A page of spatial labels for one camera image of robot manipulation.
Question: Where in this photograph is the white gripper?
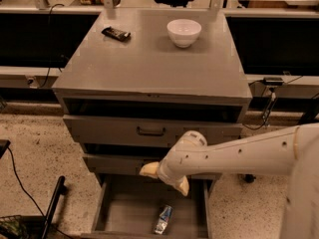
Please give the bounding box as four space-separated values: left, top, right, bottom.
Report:
140 159 189 196

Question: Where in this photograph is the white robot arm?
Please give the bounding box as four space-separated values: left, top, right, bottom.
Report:
140 123 319 239

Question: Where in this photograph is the grey open bottom drawer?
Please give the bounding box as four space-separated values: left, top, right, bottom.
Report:
81 175 211 239

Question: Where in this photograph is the grey middle drawer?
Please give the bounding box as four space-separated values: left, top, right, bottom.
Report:
82 153 223 181

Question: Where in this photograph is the grey drawer cabinet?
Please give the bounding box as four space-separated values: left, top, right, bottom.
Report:
52 7 253 184

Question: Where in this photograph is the grey top drawer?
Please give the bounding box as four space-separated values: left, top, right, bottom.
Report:
63 115 242 147

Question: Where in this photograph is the black metal stand leg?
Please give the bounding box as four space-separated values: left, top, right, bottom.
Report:
39 176 67 239

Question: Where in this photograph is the white ceramic bowl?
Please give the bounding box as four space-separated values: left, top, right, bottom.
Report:
166 19 201 48

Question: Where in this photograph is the dark snack bar wrapper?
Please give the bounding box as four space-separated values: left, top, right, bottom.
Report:
102 27 131 42

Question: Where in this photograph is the black cable on floor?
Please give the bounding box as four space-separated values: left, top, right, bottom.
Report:
6 146 73 239

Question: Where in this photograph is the wire basket with items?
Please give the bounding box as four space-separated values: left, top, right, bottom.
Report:
0 215 30 239

